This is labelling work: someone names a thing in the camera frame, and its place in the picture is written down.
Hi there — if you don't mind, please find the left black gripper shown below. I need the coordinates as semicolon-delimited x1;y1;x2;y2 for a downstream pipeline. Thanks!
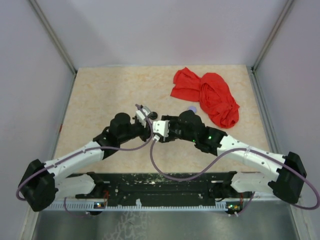
118;118;154;144

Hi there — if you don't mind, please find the purple earbud charging case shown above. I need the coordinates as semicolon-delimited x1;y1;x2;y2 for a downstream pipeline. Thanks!
188;106;197;113

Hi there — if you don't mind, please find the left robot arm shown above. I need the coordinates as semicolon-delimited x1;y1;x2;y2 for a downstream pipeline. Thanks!
16;109;154;212

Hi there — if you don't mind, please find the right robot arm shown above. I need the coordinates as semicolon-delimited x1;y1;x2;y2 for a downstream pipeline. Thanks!
152;110;307;204

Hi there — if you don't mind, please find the black round charging case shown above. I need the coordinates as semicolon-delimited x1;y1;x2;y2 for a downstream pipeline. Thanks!
149;111;158;120

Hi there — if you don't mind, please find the red crumpled cloth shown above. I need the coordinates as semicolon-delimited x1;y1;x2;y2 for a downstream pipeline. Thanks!
170;67;240;129

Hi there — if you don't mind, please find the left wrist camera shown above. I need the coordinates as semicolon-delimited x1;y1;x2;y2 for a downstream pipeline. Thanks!
135;105;152;128

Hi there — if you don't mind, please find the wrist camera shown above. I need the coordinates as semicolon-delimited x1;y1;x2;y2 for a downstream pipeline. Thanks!
135;105;152;128
152;120;169;142

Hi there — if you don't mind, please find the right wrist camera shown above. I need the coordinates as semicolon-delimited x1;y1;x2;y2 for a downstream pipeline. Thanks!
152;120;169;142

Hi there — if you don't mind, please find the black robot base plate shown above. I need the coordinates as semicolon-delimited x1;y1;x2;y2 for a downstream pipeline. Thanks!
75;171;252;207

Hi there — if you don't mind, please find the white slotted cable duct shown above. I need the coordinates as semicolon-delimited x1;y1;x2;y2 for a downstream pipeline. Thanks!
45;199;242;212

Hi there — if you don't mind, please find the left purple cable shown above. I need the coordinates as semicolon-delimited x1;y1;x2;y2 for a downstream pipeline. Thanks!
15;103;154;220

